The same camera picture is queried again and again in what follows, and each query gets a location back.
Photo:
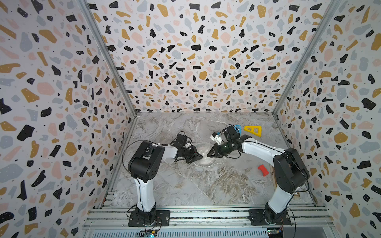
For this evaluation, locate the blue tape dispenser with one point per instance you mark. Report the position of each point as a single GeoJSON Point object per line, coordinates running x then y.
{"type": "Point", "coordinates": [239, 129]}

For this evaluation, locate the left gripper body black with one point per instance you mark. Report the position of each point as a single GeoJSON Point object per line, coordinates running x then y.
{"type": "Point", "coordinates": [189, 155]}

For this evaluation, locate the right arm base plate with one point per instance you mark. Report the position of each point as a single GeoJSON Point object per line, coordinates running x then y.
{"type": "Point", "coordinates": [262, 217]}

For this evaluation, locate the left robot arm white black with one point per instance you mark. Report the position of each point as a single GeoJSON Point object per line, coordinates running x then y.
{"type": "Point", "coordinates": [144, 166]}

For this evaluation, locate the white vent grille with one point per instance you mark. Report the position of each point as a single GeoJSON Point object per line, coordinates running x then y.
{"type": "Point", "coordinates": [184, 233]}

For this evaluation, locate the yellow triangular plastic piece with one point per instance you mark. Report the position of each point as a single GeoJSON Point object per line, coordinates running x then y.
{"type": "Point", "coordinates": [255, 130]}

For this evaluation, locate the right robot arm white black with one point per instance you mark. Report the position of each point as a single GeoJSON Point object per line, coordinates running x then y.
{"type": "Point", "coordinates": [289, 169]}

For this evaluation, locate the aluminium rail frame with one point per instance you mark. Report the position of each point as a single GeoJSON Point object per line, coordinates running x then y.
{"type": "Point", "coordinates": [307, 221]}

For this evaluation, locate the small red object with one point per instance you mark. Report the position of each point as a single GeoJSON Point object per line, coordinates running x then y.
{"type": "Point", "coordinates": [263, 170]}

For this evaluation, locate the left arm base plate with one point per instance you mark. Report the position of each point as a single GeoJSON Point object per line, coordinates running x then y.
{"type": "Point", "coordinates": [160, 218]}

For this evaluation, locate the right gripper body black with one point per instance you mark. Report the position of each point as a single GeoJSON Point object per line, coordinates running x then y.
{"type": "Point", "coordinates": [221, 150]}

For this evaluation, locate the wooden checkerboard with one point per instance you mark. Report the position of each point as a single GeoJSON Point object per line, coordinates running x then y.
{"type": "Point", "coordinates": [286, 183]}

